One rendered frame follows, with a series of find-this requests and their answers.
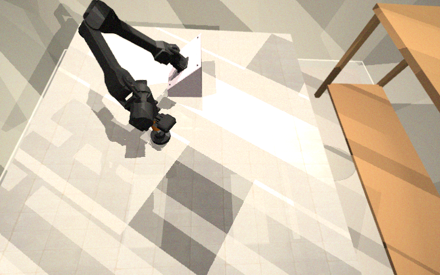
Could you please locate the dark grey round pedestal with silver shaft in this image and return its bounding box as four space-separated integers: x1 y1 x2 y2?
150 130 171 145

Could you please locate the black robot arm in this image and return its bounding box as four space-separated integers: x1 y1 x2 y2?
78 0 188 131

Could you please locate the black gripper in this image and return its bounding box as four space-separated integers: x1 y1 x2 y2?
153 100 176 133

